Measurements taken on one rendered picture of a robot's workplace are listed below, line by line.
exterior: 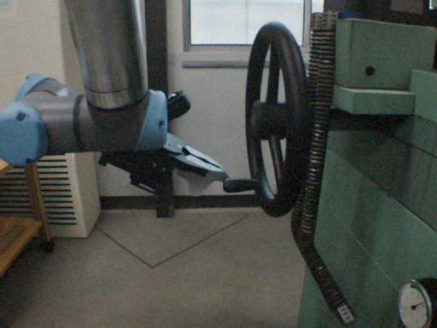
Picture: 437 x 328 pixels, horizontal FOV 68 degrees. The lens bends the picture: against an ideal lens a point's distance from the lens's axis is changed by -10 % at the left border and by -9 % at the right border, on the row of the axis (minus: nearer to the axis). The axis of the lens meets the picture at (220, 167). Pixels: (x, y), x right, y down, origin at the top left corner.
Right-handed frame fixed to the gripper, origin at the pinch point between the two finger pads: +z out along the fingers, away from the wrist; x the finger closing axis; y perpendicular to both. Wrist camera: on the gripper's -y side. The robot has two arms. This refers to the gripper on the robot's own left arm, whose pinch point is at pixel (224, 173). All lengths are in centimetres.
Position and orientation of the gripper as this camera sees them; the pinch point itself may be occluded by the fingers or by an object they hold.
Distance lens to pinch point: 60.1
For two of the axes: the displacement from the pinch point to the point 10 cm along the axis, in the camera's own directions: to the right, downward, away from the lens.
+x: 0.9, 4.2, -9.0
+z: 8.7, 4.1, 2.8
